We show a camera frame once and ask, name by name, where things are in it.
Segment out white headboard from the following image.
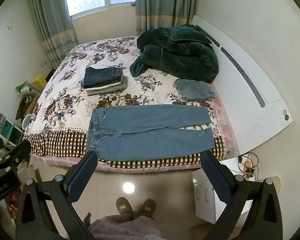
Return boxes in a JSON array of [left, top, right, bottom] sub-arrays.
[[191, 15, 294, 155]]

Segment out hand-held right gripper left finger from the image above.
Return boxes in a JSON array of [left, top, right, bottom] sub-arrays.
[[15, 150, 98, 240]]

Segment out dark green towel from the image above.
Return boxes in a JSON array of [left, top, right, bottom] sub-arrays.
[[129, 24, 220, 83]]

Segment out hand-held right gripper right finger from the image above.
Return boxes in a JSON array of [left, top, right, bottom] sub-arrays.
[[201, 150, 283, 240]]

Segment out light blue jeans pants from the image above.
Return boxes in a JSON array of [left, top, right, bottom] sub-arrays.
[[87, 104, 215, 161]]

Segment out brown slipper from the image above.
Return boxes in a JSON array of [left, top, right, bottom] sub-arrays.
[[116, 197, 133, 216], [140, 198, 156, 221]]

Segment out teal storage cube shelf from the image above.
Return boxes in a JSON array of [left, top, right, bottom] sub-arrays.
[[0, 118, 25, 147]]

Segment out cardboard box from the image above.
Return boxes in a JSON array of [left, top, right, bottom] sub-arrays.
[[27, 164, 43, 183]]

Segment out grey-green curtain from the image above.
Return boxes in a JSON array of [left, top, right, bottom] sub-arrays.
[[27, 0, 78, 71], [135, 0, 198, 36]]

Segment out power strip with cables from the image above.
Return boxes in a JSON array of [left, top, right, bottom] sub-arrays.
[[237, 152, 260, 181]]

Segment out person's grey fleece clothing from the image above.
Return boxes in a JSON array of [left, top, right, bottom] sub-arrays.
[[84, 212, 163, 240]]

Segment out folded light denim pants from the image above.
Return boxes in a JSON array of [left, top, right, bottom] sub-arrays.
[[174, 78, 215, 102]]

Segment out folded white cloth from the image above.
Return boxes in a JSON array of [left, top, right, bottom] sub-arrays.
[[86, 80, 123, 91]]

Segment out yellow box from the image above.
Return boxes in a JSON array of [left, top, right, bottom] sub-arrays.
[[31, 74, 47, 91]]

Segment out round wooden stool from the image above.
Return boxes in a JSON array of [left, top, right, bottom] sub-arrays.
[[267, 176, 281, 198]]

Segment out folded dark blue jeans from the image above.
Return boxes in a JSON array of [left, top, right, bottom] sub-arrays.
[[84, 66, 124, 89]]

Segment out floral printed blanket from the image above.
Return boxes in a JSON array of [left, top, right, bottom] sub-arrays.
[[22, 36, 234, 173]]

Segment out white nightstand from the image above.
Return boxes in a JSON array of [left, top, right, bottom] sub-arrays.
[[192, 155, 256, 225]]

